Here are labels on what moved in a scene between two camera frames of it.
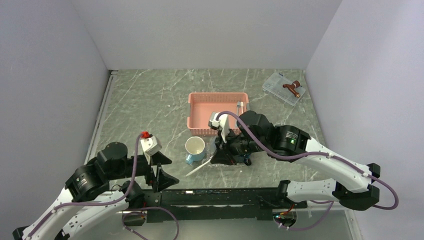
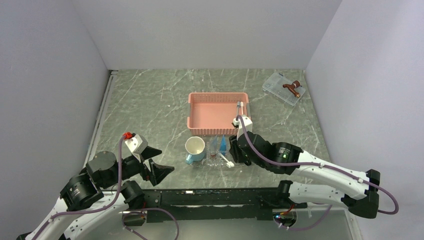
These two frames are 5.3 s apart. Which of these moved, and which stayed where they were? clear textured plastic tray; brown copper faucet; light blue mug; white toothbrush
Moved: white toothbrush
Stayed: clear textured plastic tray; light blue mug; brown copper faucet
